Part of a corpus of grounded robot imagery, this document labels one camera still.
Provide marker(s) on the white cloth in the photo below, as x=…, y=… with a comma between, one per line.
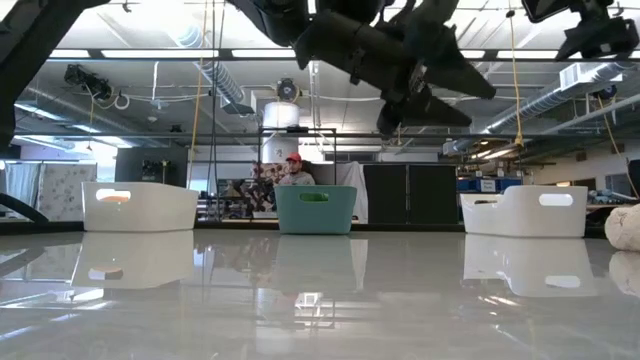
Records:
x=352, y=180

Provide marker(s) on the white cylindrical tank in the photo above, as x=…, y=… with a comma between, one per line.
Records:
x=282, y=117

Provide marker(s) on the black metal rack frame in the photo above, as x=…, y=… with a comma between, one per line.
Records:
x=310, y=130

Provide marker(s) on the person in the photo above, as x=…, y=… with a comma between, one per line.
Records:
x=296, y=177

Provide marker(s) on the white curtain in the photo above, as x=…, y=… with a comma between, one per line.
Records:
x=20, y=182

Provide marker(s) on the black ceiling-hung device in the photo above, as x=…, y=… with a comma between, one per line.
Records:
x=87, y=82
x=287, y=90

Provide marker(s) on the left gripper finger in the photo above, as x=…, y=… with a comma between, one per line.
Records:
x=425, y=112
x=460, y=75

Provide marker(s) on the patterned cloth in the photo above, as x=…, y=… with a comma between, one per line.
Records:
x=265, y=172

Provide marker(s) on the blue storage bin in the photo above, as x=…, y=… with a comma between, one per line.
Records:
x=470, y=184

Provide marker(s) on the orange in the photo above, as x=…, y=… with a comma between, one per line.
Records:
x=115, y=199

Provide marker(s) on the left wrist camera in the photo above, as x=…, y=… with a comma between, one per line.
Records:
x=430, y=25

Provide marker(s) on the white plastic basket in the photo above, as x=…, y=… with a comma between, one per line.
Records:
x=150, y=210
x=520, y=220

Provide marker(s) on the silver ventilation duct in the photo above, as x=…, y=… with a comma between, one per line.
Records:
x=222, y=82
x=550, y=97

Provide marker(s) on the dark grey wall panel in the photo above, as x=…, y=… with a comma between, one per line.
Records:
x=130, y=165

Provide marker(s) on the teal plastic basket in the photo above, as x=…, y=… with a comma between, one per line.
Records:
x=315, y=220

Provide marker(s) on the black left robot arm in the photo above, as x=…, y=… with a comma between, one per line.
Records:
x=35, y=50

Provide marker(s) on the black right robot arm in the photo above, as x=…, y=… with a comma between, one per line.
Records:
x=550, y=7

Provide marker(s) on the green bell pepper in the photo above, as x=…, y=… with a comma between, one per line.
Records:
x=314, y=197

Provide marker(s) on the beige garlic bulb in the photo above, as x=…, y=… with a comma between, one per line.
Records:
x=625, y=227

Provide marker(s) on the white floral-print panel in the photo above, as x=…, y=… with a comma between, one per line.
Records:
x=65, y=192

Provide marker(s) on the black aluminium table frame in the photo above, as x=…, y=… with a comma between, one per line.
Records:
x=235, y=226

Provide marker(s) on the black cabinet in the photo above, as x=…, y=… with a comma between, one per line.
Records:
x=410, y=195

